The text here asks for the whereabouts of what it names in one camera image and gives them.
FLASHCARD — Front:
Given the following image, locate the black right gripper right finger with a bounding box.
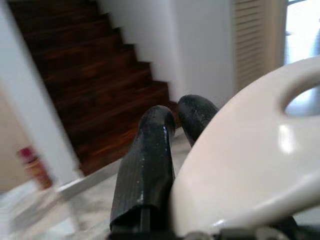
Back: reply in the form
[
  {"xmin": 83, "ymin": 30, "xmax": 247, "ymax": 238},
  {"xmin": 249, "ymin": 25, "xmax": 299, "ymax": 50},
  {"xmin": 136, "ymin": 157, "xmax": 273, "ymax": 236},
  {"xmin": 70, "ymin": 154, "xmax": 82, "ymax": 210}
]
[{"xmin": 176, "ymin": 94, "xmax": 221, "ymax": 149}]

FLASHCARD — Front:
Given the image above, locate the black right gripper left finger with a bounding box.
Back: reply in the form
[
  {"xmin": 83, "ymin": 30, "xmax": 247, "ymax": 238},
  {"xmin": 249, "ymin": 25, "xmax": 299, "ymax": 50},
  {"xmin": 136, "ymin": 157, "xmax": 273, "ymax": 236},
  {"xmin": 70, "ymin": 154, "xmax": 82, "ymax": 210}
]
[{"xmin": 109, "ymin": 104, "xmax": 177, "ymax": 233}]

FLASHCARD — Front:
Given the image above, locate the beige long handled dustpan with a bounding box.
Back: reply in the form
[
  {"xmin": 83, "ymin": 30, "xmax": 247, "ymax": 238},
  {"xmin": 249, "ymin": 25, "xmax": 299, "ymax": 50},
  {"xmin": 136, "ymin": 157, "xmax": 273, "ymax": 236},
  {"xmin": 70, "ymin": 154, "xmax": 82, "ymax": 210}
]
[{"xmin": 169, "ymin": 57, "xmax": 320, "ymax": 237}]

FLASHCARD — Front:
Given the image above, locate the beige louvered door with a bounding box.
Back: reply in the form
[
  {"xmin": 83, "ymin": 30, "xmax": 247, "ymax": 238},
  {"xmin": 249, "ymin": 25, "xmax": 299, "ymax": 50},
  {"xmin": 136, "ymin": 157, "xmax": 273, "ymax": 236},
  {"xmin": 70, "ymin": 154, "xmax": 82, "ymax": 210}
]
[{"xmin": 231, "ymin": 0, "xmax": 285, "ymax": 95}]

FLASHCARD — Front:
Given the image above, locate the dark wooden staircase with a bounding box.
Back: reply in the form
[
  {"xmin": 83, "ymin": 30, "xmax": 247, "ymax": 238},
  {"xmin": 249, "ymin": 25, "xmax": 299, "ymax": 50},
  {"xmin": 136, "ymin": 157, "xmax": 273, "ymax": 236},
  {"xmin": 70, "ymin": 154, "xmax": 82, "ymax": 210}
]
[{"xmin": 7, "ymin": 0, "xmax": 181, "ymax": 177}]

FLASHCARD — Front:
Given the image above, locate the red printed can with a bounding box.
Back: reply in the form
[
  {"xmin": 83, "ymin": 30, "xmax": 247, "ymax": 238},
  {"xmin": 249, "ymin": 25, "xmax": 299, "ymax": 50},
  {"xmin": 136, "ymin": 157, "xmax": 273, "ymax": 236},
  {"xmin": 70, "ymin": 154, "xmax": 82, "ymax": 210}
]
[{"xmin": 16, "ymin": 147, "xmax": 54, "ymax": 190}]

